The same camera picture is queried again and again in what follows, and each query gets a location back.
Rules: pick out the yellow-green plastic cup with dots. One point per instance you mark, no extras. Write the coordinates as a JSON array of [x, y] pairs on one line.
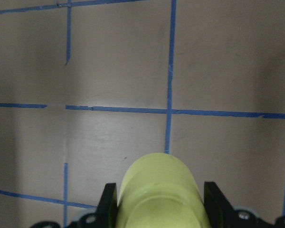
[[159, 191]]

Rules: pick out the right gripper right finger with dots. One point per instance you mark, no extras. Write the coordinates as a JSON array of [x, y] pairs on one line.
[[219, 210]]

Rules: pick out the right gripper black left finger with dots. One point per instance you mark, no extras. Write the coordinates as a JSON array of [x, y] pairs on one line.
[[106, 211]]

